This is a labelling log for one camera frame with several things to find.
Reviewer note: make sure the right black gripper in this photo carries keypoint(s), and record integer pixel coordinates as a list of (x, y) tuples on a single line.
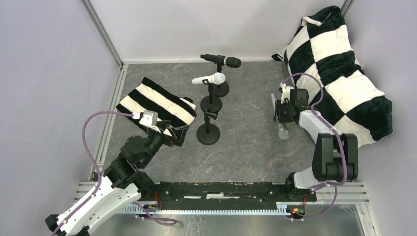
[(283, 115)]

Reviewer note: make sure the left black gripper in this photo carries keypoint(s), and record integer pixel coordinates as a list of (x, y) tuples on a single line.
[(168, 135)]

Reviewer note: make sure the black mic stand ring holder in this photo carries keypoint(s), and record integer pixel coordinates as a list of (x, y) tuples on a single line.
[(210, 102)]

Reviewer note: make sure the black mic stand with clip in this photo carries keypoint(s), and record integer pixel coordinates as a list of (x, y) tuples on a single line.
[(221, 90)]

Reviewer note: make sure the white tube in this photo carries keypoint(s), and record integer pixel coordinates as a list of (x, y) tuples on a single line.
[(216, 79)]

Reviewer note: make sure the black handheld microphone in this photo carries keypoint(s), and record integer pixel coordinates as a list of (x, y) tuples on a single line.
[(232, 62)]

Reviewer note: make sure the black white striped towel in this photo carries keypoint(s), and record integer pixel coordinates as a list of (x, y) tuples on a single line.
[(153, 97)]

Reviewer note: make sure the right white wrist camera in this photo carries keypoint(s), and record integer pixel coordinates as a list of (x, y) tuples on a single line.
[(285, 93)]

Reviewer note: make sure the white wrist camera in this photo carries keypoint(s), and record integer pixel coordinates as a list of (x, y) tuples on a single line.
[(146, 118), (285, 93)]

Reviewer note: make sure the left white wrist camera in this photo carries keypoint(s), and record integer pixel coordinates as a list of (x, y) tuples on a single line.
[(146, 118)]

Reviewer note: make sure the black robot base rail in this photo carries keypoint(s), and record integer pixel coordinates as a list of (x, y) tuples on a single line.
[(225, 195)]

